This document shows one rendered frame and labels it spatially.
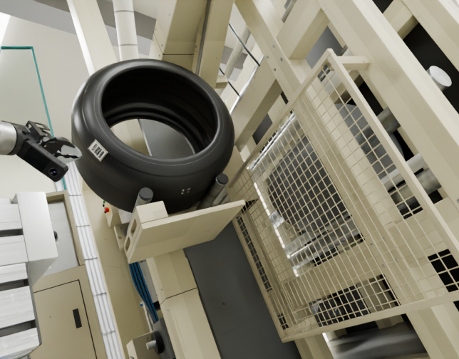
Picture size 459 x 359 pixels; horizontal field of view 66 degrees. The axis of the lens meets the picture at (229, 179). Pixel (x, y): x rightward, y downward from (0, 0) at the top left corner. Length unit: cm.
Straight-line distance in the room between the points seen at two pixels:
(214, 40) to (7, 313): 142
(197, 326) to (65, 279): 59
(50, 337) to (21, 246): 118
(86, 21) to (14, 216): 182
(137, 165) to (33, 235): 72
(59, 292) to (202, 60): 116
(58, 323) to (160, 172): 77
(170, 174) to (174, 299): 52
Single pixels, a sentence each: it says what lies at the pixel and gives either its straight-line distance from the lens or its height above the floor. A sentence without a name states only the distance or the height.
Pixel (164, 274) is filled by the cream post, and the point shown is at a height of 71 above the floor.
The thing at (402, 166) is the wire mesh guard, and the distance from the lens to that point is 94.
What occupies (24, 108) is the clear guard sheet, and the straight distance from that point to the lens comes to 212.
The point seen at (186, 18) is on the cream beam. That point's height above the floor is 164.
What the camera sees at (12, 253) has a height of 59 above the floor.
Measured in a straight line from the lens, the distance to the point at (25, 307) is 45.
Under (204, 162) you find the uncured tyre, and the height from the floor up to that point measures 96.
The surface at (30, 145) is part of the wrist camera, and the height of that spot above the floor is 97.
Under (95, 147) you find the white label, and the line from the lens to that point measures 120.
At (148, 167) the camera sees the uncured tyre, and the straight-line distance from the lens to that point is 117.
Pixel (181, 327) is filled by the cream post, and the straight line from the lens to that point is 144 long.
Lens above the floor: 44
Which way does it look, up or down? 21 degrees up
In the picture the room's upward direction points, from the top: 23 degrees counter-clockwise
